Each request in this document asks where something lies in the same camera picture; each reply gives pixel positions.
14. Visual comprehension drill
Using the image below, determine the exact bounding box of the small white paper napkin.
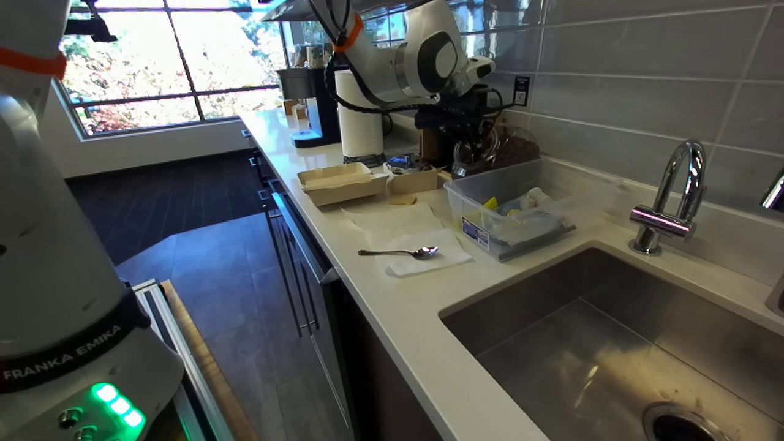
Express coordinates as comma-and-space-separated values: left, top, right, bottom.
379, 229, 476, 279

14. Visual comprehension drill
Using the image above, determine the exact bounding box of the stainless steel sink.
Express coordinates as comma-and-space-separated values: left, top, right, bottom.
438, 241, 784, 441

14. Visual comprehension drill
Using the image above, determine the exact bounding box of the orange cable strap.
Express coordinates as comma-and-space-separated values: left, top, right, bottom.
0, 45, 68, 83
332, 14, 367, 57

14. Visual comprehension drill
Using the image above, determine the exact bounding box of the black wall outlet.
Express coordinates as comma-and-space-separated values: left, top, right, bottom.
510, 73, 532, 109

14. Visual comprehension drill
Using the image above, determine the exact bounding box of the dark base cabinet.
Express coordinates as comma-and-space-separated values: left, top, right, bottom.
247, 149, 443, 441

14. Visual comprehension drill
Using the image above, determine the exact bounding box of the large glass window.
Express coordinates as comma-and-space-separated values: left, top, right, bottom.
58, 0, 288, 140

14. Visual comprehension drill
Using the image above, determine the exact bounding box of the small chrome faucet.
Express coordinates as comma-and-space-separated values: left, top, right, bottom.
626, 137, 707, 258

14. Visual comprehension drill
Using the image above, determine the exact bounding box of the white metal frame rail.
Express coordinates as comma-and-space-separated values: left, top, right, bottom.
130, 276, 236, 441

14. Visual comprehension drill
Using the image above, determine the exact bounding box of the glass coffee bean jar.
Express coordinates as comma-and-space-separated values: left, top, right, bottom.
450, 121, 542, 178

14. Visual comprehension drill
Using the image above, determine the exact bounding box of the silver metal spoon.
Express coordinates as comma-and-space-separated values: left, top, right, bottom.
355, 243, 443, 263

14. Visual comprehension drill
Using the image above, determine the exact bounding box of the stainless steel countertop appliance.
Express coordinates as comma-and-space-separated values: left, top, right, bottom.
276, 63, 341, 149

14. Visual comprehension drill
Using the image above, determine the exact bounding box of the clear plastic storage container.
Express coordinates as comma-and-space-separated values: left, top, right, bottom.
441, 156, 579, 264

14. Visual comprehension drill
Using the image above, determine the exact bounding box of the long wooden board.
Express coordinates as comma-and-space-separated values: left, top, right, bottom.
157, 276, 264, 441

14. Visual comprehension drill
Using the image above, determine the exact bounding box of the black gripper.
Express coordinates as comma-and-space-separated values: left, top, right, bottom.
413, 83, 505, 146

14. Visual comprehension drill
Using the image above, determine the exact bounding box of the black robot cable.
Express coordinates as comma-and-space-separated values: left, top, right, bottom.
324, 0, 510, 118

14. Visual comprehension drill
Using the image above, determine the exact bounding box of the open foam clamshell container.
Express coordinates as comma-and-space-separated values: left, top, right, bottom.
293, 160, 394, 208

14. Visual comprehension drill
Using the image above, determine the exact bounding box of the chrome cabinet handle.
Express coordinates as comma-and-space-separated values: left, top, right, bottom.
263, 187, 303, 339
282, 230, 324, 339

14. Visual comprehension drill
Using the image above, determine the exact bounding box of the large white paper sheet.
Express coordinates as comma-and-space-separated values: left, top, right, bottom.
341, 198, 448, 247

